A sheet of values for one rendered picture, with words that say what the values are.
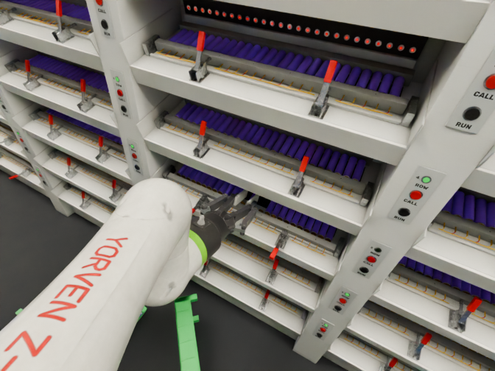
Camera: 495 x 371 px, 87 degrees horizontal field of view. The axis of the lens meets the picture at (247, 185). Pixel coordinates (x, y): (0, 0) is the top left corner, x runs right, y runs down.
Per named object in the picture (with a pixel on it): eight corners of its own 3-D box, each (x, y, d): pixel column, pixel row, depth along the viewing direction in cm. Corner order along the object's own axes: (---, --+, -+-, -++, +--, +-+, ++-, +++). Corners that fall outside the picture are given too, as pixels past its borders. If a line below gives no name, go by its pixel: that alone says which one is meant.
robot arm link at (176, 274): (113, 300, 47) (159, 333, 43) (105, 246, 41) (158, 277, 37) (168, 256, 58) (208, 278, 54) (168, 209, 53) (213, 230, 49)
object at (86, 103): (124, 139, 79) (102, 101, 68) (6, 90, 98) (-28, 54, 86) (166, 101, 89) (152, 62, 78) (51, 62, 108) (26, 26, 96)
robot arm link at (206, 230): (170, 256, 58) (203, 277, 55) (173, 213, 52) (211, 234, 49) (188, 241, 63) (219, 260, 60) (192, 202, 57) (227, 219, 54)
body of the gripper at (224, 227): (223, 229, 55) (244, 210, 63) (191, 212, 58) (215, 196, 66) (218, 255, 59) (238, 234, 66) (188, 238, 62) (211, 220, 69)
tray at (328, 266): (331, 281, 70) (339, 271, 63) (157, 197, 89) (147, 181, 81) (350, 221, 80) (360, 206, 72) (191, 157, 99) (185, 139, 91)
